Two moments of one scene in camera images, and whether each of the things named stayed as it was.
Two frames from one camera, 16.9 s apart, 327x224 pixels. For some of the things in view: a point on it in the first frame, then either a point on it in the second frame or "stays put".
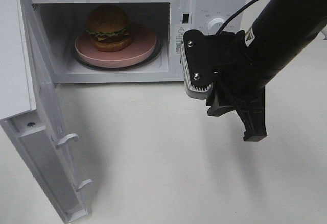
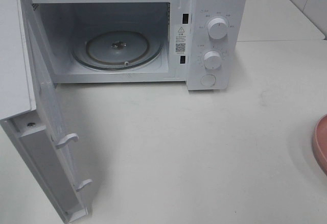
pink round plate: x=143 y=43 -> x=319 y=143
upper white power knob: x=214 y=25 stays put
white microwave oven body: x=115 y=31 stays put
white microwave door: x=30 y=113 stays put
